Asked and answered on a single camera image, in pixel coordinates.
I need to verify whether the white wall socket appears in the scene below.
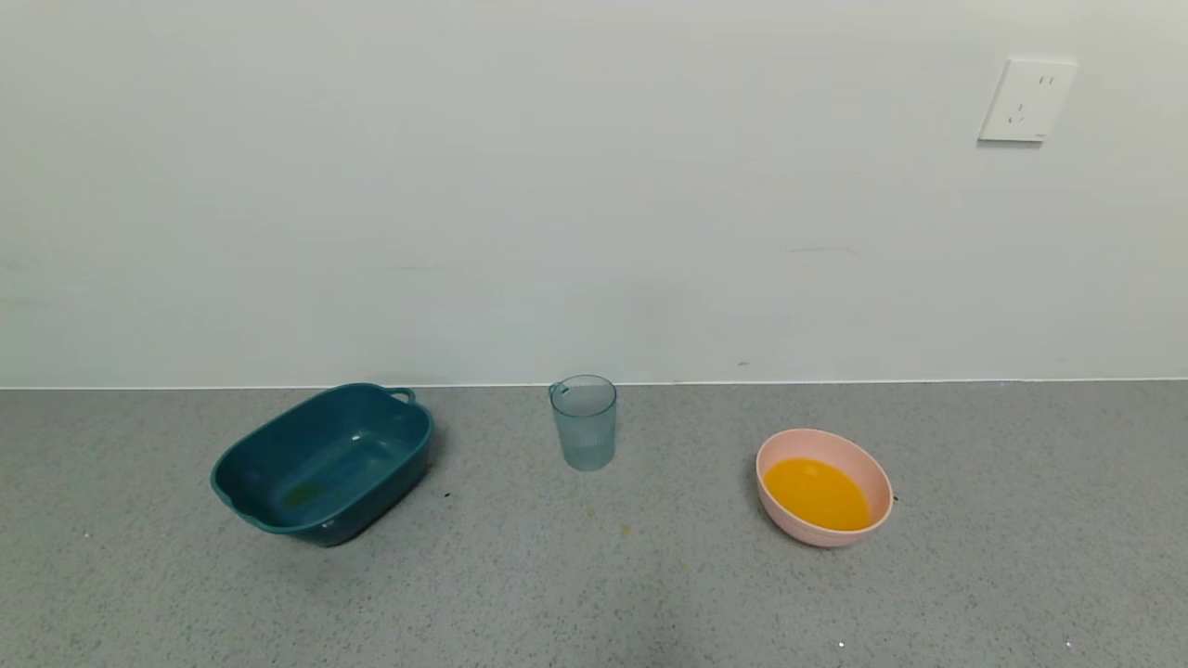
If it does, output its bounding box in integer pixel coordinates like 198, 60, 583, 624
977, 58, 1080, 145

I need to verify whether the teal plastic basin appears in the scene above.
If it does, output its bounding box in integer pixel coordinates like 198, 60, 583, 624
210, 382, 435, 548

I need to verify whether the pink bowl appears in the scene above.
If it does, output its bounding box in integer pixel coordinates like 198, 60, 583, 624
755, 428, 896, 548

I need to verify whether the ribbed clear blue-tinted cup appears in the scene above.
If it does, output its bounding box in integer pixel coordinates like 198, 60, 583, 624
548, 374, 619, 473

